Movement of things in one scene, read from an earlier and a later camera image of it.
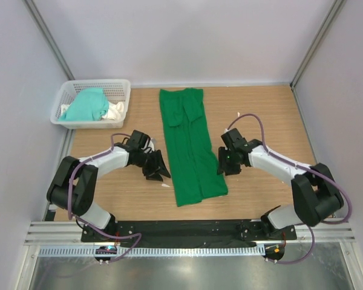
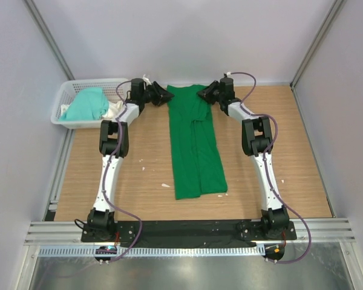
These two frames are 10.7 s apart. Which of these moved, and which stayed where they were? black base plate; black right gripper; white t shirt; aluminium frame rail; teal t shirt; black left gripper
Moved: black right gripper; black left gripper
Stayed: aluminium frame rail; black base plate; teal t shirt; white t shirt
